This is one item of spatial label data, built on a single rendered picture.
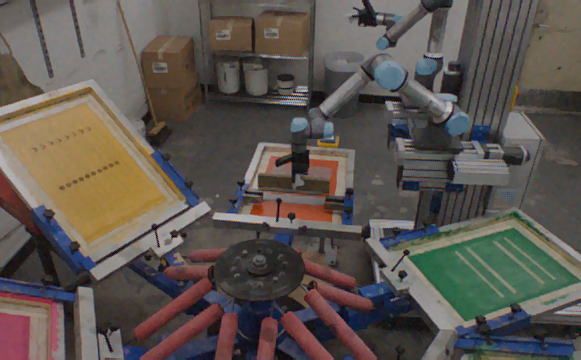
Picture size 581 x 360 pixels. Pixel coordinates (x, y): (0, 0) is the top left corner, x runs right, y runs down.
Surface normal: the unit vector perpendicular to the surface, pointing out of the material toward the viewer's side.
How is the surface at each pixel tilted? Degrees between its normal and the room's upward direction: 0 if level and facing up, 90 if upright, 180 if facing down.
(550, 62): 90
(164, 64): 90
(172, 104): 89
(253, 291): 0
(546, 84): 90
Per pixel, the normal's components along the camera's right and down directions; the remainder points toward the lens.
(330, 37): -0.14, 0.52
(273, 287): 0.01, -0.85
